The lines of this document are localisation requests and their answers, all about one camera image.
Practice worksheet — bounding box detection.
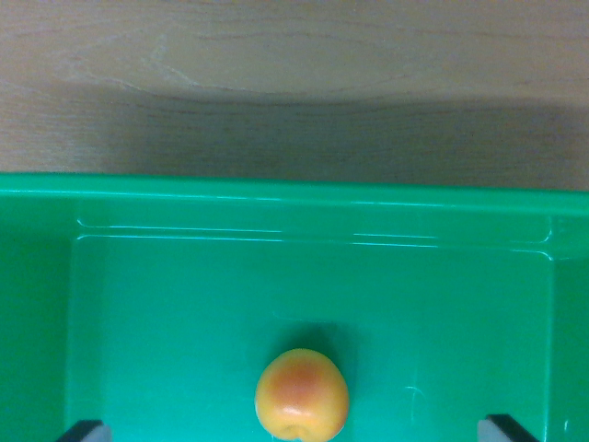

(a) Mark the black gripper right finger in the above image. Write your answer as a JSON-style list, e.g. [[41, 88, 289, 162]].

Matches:
[[476, 413, 540, 442]]

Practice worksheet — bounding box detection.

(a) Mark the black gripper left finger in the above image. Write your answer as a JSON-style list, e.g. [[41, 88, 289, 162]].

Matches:
[[55, 419, 113, 442]]

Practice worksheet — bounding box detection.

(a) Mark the orange peach fruit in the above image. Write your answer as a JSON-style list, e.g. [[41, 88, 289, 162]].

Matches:
[[254, 348, 351, 442]]

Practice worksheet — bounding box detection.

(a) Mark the green plastic bin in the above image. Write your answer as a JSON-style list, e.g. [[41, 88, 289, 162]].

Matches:
[[0, 171, 589, 442]]

